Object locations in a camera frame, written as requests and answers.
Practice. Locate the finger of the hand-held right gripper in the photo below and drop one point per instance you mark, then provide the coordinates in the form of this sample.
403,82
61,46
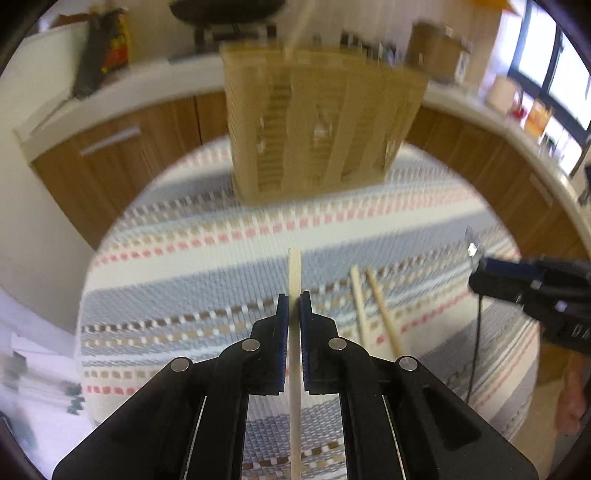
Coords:
496,288
508,266

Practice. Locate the striped woven tablecloth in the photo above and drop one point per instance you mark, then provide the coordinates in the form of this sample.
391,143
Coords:
184,277

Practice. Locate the brown rice cooker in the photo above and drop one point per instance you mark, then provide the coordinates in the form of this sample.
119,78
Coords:
434,50

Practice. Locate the yellow container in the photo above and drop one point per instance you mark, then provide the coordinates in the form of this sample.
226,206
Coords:
538,115

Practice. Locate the person's right forearm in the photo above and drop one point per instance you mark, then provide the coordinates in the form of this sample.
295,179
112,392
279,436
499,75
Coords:
571,392

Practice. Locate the smartphone with lit screen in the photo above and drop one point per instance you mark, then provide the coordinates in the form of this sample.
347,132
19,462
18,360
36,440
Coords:
92,55

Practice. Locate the black gas stove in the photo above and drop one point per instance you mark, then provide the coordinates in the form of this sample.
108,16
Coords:
231,37

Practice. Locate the yellow plastic utensil basket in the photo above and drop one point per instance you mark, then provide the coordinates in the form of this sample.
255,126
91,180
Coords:
300,129

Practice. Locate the small red object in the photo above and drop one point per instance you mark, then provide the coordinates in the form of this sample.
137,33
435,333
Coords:
519,112

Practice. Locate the black wok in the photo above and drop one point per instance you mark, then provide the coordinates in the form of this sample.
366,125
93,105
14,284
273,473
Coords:
221,9

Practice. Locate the dark framed window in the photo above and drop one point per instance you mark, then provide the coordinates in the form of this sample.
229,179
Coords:
554,60

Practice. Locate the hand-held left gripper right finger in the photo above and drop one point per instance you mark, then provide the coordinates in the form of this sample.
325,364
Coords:
305,332

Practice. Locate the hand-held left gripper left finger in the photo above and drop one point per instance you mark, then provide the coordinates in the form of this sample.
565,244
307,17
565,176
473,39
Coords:
282,332

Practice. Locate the cream electric kettle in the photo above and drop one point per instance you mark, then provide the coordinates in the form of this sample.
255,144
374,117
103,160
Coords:
503,94

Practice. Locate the wooden kitchen counter cabinet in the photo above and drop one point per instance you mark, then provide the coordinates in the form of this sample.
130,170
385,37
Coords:
138,161

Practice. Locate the wooden chopstick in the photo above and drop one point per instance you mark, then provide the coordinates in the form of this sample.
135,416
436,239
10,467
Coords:
294,277
383,309
360,304

